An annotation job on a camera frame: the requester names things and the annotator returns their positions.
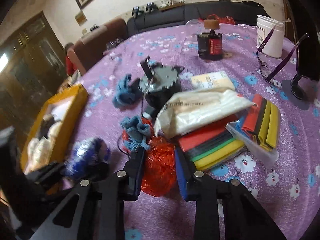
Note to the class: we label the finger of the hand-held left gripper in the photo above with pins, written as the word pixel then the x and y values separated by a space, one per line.
pixel 101 170

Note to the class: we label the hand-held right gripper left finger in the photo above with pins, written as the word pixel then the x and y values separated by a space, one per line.
pixel 137 177

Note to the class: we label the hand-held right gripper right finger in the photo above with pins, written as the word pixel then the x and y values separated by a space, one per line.
pixel 181 175

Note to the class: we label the blue white fuzzy ball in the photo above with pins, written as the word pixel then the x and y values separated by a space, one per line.
pixel 87 152

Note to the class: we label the red plastic bag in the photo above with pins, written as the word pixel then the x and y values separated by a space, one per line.
pixel 160 165

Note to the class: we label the large multicoloured strips pack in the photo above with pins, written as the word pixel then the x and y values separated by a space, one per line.
pixel 210 147

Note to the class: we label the clear bag of white cloths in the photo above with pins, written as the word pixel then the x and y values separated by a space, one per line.
pixel 200 112

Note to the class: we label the yellow cardboard box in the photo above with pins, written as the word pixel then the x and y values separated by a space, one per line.
pixel 72 110

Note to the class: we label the bagged multicoloured strips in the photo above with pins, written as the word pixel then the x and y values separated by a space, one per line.
pixel 262 122

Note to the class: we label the beige tissue packet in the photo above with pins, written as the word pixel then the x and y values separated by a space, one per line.
pixel 212 80

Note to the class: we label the black cylindrical motor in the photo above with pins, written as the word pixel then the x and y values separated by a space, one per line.
pixel 162 85

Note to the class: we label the purple floral tablecloth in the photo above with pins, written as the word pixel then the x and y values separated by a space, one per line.
pixel 275 192

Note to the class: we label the dark wooden cabinet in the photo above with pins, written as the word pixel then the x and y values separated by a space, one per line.
pixel 30 55

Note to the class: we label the dark bottle with wooden cap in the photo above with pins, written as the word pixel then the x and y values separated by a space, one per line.
pixel 215 47

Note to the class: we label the brown armchair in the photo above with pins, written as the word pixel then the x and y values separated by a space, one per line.
pixel 110 37

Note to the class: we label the purple eyeglasses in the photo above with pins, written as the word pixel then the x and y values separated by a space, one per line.
pixel 273 74

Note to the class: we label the small black bag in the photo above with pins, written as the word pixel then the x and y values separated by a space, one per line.
pixel 93 27

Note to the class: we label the clear glass bowl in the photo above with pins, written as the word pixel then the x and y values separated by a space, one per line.
pixel 193 22

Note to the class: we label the black sofa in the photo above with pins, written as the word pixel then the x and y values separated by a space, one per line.
pixel 162 20

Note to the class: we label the white plastic jar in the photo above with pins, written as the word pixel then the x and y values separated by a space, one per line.
pixel 271 37

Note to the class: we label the wooden board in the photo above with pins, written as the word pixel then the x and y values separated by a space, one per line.
pixel 172 5

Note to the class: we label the black mirror on stand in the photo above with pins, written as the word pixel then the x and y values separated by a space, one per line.
pixel 310 62

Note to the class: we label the black cloth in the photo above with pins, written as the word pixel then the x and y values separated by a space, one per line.
pixel 252 3

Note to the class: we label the yellow wall plaque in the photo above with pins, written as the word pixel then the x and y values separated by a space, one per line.
pixel 80 18

